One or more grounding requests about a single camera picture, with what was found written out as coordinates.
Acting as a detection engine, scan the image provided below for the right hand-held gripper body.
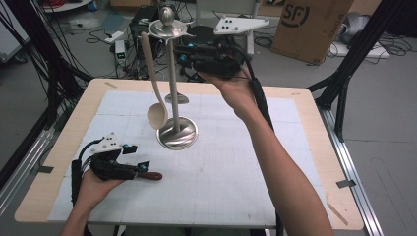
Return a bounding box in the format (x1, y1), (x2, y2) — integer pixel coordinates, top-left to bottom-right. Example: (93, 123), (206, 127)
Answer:
(193, 17), (270, 80)

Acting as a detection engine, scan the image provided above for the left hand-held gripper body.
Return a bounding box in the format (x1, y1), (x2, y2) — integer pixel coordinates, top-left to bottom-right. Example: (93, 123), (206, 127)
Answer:
(89, 132), (138, 181)

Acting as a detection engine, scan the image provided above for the reddish-brown-handled kitchen utensil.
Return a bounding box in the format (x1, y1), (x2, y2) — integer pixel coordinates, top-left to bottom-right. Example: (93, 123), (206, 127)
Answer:
(139, 171), (163, 181)

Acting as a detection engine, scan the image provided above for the steel utensil stand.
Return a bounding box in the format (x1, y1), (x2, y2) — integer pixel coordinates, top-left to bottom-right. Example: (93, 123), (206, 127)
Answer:
(139, 5), (200, 151)

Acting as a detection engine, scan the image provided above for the beige ladle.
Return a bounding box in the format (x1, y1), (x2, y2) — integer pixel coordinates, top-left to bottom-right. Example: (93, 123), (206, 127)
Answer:
(140, 30), (170, 131)

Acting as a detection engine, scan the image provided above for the steel spatula with brown handle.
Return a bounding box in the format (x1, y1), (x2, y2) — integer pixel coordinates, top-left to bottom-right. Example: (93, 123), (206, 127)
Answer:
(164, 92), (190, 105)

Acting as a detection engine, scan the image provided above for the person's left hand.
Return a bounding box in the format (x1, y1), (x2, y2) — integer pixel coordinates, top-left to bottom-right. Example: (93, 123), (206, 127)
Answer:
(74, 168), (125, 210)

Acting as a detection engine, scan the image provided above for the person's right hand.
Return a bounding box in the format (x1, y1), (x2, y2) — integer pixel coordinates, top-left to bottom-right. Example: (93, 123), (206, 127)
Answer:
(200, 65), (260, 119)

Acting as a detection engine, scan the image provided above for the black computer tower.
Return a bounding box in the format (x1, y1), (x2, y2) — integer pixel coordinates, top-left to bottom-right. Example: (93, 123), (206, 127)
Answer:
(129, 4), (161, 62)

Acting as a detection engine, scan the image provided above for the small device with green display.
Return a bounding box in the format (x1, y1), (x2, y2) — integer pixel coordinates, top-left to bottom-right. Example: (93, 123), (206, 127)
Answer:
(114, 39), (127, 67)

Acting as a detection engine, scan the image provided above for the white grid mat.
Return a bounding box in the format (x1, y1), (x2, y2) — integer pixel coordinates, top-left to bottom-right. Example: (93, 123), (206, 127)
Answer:
(47, 89), (333, 230)

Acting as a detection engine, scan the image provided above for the white power strip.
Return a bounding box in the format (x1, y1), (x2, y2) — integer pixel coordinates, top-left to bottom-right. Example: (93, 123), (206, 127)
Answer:
(103, 29), (127, 44)

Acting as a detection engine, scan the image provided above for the cardboard box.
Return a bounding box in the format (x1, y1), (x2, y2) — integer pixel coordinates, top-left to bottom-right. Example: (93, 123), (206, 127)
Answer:
(269, 0), (355, 66)

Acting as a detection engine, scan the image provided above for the grey rounded device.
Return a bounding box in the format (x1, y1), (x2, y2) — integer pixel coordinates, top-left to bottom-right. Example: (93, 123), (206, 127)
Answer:
(338, 11), (371, 45)

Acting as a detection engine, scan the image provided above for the white flat board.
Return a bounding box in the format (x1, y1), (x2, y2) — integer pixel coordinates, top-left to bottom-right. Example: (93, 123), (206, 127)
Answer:
(328, 40), (391, 60)

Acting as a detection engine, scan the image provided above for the white stand post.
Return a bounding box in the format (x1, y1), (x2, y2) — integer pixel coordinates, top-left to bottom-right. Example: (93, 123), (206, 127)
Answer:
(245, 0), (264, 62)

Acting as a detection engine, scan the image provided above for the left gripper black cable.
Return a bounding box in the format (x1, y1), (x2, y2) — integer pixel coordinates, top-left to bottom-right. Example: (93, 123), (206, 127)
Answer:
(71, 139), (106, 206)

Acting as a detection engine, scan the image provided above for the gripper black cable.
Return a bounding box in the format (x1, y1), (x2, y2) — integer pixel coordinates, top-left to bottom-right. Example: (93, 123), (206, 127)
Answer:
(229, 45), (284, 236)
(71, 139), (106, 206)

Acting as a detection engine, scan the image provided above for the tangle of black floor cables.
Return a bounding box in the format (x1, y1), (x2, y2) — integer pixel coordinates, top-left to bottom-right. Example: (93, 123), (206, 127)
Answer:
(124, 55), (171, 82)

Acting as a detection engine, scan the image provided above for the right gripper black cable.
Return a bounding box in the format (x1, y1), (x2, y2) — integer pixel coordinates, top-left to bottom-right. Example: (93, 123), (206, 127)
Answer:
(229, 45), (284, 236)

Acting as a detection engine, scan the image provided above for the aluminium rail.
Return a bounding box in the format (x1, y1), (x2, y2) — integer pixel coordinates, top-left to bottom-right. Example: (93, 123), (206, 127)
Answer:
(318, 106), (385, 236)
(0, 127), (57, 214)

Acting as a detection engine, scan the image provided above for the black frame stand with cables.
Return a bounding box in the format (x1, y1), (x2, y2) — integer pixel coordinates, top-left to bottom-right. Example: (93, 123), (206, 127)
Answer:
(0, 0), (94, 132)

